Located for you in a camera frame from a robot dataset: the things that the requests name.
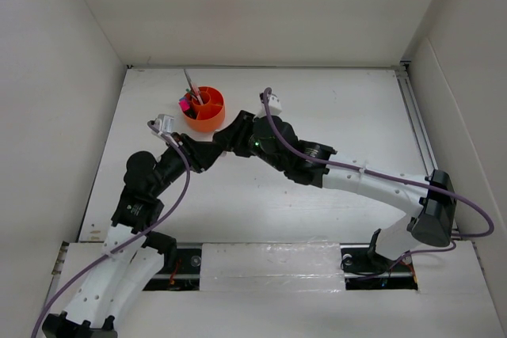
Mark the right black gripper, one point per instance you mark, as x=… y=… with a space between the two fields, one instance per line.
x=234 y=135

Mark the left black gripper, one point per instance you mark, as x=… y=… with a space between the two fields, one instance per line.
x=202 y=153

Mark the pink cap black highlighter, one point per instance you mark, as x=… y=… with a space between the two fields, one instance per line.
x=184 y=106

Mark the pink transparent pen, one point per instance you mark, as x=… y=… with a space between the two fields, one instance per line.
x=197 y=93

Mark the black handled scissors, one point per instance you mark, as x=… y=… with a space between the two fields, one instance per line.
x=188 y=79

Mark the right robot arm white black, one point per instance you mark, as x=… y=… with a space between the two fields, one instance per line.
x=319 y=168

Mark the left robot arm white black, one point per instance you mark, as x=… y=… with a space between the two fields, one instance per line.
x=132 y=251

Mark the orange round divided container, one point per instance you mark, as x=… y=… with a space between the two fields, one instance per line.
x=210 y=115

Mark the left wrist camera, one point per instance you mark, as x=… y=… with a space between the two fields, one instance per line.
x=161 y=125

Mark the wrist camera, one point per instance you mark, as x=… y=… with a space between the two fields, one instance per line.
x=273 y=103
x=161 y=125

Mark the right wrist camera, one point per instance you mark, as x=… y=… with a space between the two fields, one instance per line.
x=273 y=103

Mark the metal rail at table front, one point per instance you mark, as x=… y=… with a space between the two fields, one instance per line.
x=319 y=267

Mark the aluminium rail right side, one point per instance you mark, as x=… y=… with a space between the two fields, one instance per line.
x=420 y=128

